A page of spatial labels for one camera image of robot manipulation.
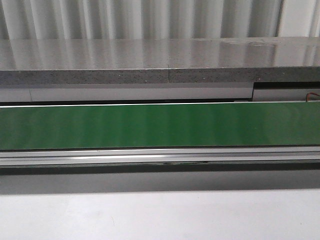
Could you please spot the green conveyor belt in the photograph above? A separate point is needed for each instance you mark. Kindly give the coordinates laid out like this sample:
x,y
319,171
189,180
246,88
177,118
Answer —
x,y
159,125

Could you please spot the white pleated curtain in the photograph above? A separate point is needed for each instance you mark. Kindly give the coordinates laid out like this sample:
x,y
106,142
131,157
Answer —
x,y
158,19

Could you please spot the white conveyor back rail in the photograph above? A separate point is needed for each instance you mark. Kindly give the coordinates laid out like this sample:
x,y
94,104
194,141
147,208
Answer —
x,y
212,92

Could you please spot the aluminium conveyor front rail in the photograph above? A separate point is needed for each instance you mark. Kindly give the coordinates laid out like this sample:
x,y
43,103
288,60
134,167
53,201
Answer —
x,y
158,155

